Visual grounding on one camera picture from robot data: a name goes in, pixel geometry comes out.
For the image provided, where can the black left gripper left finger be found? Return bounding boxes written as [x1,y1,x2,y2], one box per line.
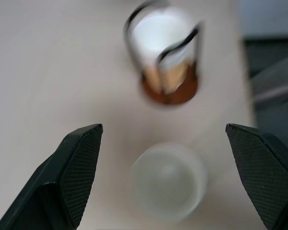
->
[0,123,104,230]

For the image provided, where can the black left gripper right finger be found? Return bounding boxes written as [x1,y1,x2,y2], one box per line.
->
[225,123,288,230]

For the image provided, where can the frosted translucent cup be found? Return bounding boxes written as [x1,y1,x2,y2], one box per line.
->
[131,141,208,218]

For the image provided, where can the white and tan paper cup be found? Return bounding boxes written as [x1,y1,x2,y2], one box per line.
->
[132,6,195,94]

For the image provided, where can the dark grey chair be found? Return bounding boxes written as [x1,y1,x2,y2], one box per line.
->
[242,38,288,154]

